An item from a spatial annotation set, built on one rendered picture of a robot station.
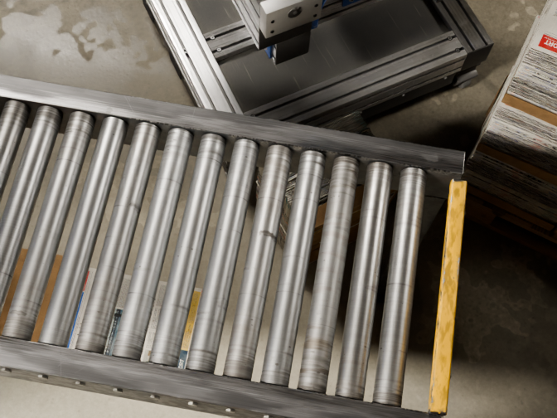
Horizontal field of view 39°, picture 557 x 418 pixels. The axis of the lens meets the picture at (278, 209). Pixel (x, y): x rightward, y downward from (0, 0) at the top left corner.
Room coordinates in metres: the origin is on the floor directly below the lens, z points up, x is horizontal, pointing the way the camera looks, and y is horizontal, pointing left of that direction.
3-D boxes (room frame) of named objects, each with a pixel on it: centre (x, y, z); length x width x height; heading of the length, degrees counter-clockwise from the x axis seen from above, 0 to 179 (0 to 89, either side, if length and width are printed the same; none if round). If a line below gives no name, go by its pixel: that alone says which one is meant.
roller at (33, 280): (0.51, 0.42, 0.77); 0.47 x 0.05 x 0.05; 174
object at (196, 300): (0.52, 0.38, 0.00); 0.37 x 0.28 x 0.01; 84
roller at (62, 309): (0.51, 0.35, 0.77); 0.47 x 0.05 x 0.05; 174
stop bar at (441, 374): (0.43, -0.31, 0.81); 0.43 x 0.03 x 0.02; 174
